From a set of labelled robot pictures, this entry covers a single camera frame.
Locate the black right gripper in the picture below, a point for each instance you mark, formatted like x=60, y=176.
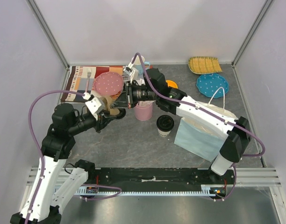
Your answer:
x=128, y=94

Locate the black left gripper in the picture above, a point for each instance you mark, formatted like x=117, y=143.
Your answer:
x=103, y=118

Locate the brown cardboard cup carrier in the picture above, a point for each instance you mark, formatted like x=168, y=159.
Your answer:
x=106, y=105

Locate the black plastic cup lid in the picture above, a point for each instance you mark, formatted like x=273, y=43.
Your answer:
x=165, y=123

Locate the white paper coffee cup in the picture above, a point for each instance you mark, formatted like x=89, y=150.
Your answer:
x=164, y=132

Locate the light blue paper bag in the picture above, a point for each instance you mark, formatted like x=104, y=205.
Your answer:
x=198, y=139

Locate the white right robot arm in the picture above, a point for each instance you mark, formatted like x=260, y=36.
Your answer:
x=234, y=134

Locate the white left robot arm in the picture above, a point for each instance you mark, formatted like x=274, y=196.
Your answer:
x=45, y=205

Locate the pink straw holder cup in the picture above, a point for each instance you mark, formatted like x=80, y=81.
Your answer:
x=143, y=110

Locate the pink polka dot plate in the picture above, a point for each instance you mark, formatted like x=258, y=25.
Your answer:
x=108, y=83

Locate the light blue mug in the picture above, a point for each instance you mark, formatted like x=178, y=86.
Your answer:
x=139, y=67

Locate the colourful striped placemat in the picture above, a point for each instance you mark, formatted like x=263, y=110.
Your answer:
x=78, y=76

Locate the orange bowl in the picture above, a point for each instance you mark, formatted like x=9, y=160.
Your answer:
x=172, y=84

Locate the yellow woven tray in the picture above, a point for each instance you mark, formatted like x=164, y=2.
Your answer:
x=204, y=65

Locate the blue polka dot plate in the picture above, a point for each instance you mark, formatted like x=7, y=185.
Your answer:
x=212, y=85

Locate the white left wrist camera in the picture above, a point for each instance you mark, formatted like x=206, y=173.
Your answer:
x=94, y=104

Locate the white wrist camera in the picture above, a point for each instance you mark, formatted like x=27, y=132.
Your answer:
x=131, y=71
x=94, y=104

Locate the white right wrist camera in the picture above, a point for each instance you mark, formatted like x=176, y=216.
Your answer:
x=131, y=71

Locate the silver fork pink handle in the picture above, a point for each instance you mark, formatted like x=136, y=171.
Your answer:
x=89, y=72

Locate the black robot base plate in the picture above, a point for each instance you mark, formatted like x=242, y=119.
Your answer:
x=156, y=179

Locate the grey slotted cable duct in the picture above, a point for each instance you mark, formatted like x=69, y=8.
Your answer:
x=98, y=191

